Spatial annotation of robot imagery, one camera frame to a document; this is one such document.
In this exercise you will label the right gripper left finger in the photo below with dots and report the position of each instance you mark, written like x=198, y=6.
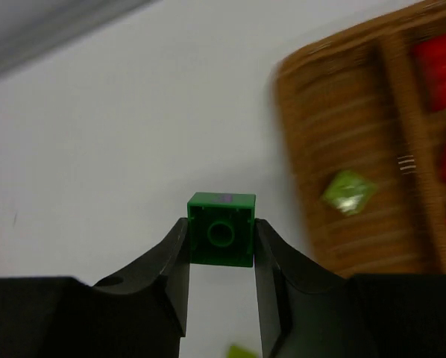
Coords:
x=138, y=311

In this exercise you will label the lime and red lego pair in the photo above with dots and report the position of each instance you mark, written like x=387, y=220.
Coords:
x=235, y=351

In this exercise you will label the tall red lego stack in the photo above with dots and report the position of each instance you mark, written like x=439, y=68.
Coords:
x=430, y=56

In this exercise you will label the wicker divided basket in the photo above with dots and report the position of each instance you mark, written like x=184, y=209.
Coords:
x=357, y=100

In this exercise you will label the small dark green lego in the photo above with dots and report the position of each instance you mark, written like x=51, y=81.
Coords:
x=221, y=228

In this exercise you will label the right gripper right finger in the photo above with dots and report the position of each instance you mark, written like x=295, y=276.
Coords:
x=307, y=311

